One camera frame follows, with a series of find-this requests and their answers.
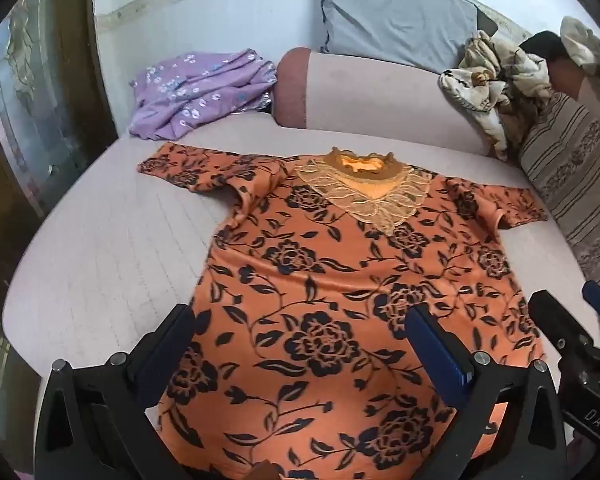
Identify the beige floral crumpled cloth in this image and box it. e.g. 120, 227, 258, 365
439, 16, 600, 162

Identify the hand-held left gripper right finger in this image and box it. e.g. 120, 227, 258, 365
404, 304, 567, 480

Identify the striped beige cushion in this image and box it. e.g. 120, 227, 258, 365
517, 92, 600, 281

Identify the dark wooden cabinet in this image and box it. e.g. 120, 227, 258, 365
0, 0, 120, 346

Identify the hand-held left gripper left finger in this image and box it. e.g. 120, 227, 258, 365
34, 304, 197, 480

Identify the pink rolled bolster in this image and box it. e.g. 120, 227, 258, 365
272, 47, 523, 161

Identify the grey pillow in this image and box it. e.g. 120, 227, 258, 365
316, 0, 498, 76

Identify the orange black floral shirt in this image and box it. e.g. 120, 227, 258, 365
137, 142, 548, 480

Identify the pink quilted bed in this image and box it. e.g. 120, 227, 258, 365
2, 110, 600, 480

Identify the purple floral cloth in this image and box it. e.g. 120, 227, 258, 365
129, 49, 278, 141

